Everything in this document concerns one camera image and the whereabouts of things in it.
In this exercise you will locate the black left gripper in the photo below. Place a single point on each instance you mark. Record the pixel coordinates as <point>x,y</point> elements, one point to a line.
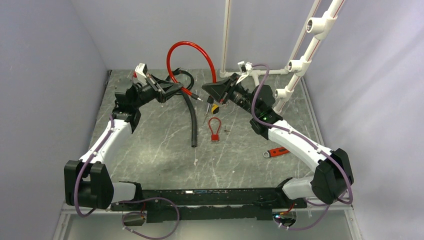
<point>165,88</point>

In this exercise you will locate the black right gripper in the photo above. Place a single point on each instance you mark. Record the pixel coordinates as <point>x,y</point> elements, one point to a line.
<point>219,90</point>

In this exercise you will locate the yellow padlock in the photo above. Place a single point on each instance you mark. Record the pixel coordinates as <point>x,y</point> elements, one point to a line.
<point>215,109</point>

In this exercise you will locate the small silver keys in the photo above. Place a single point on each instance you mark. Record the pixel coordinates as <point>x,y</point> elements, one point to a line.
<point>208,111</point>

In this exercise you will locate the red cable bike lock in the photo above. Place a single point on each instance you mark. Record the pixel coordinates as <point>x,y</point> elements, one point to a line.
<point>184,56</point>

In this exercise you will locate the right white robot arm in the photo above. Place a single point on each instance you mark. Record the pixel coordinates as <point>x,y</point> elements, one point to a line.
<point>332,177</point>

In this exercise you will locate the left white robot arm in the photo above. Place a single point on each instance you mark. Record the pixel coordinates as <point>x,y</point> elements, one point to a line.
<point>87,181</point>

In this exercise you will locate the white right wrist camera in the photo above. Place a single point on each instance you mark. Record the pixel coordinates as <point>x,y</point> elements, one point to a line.
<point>245,68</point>

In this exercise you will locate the red handled wrench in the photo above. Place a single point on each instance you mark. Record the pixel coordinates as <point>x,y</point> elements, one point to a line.
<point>275,152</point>

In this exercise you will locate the white pvc pipe frame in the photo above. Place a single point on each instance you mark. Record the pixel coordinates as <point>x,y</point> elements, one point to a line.
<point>284,34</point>

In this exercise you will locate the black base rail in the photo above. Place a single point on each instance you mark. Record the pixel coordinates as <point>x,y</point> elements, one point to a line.
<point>210,204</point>

